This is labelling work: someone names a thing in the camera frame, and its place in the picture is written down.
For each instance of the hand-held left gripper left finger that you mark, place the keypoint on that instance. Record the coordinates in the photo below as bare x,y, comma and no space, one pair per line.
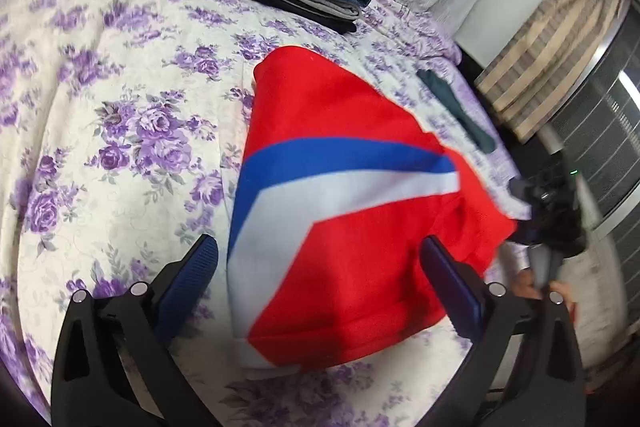
190,277

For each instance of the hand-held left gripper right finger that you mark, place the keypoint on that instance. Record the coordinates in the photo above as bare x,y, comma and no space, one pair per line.
450,282

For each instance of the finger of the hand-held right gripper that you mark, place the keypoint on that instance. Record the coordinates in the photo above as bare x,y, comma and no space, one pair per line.
519,193

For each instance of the red pants with blue stripe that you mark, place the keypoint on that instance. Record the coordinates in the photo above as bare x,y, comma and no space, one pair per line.
350,257

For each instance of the grey slatted panel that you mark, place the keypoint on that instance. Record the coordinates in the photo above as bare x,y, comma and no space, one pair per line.
600,132

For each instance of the dark green sock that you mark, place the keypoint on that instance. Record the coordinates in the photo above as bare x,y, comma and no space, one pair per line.
450,99

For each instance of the beige striped curtain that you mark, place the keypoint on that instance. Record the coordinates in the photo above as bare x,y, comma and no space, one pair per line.
550,57

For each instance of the purple floral bedsheet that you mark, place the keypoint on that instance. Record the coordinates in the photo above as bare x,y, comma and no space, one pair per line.
125,57

